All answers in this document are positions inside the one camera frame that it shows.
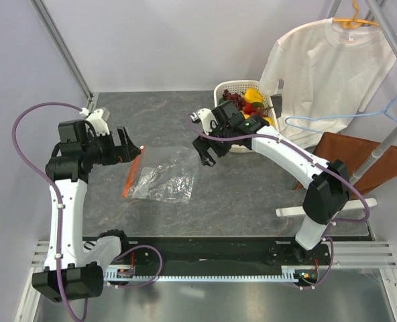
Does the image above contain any white t-shirt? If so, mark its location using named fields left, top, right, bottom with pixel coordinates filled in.
left=259, top=19, right=396, bottom=148

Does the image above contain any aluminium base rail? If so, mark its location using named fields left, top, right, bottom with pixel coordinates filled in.
left=30, top=239, right=397, bottom=269

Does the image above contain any purple cable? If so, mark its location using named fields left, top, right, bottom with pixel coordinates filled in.
left=188, top=113, right=370, bottom=290
left=11, top=102, right=164, bottom=322

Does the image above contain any aluminium frame post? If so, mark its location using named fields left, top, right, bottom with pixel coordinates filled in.
left=30, top=0, right=93, bottom=101

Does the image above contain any white slotted cable duct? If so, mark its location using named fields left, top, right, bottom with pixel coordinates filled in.
left=104, top=267, right=314, bottom=284

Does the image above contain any red lychee bunch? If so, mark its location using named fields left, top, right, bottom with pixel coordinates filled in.
left=242, top=103, right=268, bottom=118

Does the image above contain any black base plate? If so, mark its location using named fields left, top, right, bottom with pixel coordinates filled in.
left=118, top=237, right=330, bottom=276

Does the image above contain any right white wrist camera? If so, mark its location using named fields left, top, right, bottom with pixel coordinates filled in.
left=190, top=108, right=219, bottom=135

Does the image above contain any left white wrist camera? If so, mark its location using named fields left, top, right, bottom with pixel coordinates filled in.
left=79, top=107, right=110, bottom=136

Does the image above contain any orange clothes hanger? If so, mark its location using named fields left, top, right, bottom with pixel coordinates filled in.
left=332, top=0, right=380, bottom=29

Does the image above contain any blue clothes hanger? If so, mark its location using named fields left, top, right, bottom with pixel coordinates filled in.
left=284, top=83, right=397, bottom=131

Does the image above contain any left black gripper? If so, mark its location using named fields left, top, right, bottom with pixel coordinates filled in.
left=82, top=126, right=139, bottom=166

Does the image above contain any yellow banana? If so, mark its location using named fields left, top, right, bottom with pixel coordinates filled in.
left=264, top=117, right=274, bottom=126

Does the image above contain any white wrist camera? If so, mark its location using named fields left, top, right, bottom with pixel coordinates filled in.
left=79, top=107, right=110, bottom=136
left=190, top=108, right=219, bottom=135

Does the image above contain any brown cloth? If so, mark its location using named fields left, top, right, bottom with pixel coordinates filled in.
left=313, top=132, right=397, bottom=195

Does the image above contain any purple grape bunch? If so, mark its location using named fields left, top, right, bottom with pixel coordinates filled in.
left=219, top=89, right=245, bottom=111

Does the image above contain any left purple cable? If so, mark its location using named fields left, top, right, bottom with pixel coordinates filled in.
left=11, top=102, right=164, bottom=322

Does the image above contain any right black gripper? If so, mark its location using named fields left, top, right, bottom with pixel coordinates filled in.
left=192, top=120, right=233, bottom=167

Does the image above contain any grey clothes rack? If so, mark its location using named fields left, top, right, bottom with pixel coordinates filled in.
left=275, top=0, right=397, bottom=218

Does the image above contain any white plastic basket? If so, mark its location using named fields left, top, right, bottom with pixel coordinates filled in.
left=213, top=79, right=280, bottom=154

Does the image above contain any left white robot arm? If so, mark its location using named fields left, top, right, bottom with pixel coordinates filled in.
left=32, top=120, right=141, bottom=303

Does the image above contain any yellow bell pepper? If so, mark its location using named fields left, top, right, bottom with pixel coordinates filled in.
left=243, top=88, right=264, bottom=103

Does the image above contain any clear zip top bag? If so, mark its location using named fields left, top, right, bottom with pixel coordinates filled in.
left=122, top=146, right=199, bottom=204

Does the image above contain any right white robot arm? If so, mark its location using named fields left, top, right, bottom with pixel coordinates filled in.
left=188, top=101, right=350, bottom=264

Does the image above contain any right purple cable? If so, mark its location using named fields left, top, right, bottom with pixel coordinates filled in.
left=188, top=113, right=370, bottom=290

